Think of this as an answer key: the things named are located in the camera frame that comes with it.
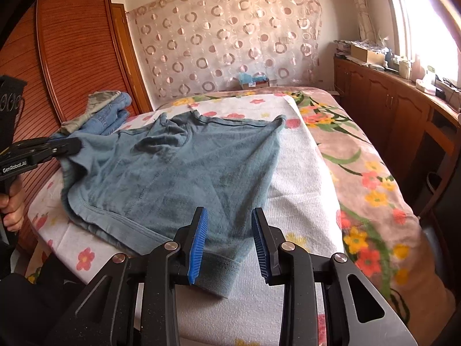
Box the open cardboard box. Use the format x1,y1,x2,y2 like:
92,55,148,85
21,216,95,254
351,43,388,64

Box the pink floral blanket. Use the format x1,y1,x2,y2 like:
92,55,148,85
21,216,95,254
169,86,458,346

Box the stack of papers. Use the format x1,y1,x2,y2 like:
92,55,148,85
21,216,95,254
335,40,355,59

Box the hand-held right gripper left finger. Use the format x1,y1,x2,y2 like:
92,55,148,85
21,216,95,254
54,207,209,346

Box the person's left hand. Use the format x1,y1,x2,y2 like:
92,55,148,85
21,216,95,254
0,183,27,232

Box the window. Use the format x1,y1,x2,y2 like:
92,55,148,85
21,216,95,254
382,0,461,80

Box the small cardboard box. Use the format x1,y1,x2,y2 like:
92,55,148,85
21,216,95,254
238,76,270,89

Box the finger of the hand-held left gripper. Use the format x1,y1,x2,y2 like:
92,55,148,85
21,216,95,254
9,136,83,159
27,151,62,167

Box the folded grey-green cloth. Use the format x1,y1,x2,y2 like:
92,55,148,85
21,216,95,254
59,90,123,134

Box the folded blue jeans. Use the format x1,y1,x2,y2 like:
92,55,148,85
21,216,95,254
77,92,132,136

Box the brown slatted wooden panel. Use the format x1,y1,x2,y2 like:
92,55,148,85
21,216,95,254
0,0,154,253

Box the white strawberry print blanket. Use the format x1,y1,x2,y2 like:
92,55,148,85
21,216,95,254
27,94,346,346

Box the person's dark clothing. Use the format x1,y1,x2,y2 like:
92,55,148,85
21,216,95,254
0,243,96,346

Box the circle pattern sheer curtain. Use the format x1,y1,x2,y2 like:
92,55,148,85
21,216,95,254
126,0,325,107

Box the teal pants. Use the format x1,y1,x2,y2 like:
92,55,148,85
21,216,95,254
59,111,287,298

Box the pale window curtain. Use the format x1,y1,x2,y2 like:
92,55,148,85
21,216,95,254
342,0,377,44

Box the long wooden cabinet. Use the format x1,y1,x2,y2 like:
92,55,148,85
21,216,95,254
333,56,461,217

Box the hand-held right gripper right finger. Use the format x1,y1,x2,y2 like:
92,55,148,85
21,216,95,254
251,207,418,346

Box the white jug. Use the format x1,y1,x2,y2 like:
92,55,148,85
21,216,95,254
416,66,438,96

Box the black device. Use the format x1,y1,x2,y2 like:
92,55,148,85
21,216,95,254
435,77,461,100

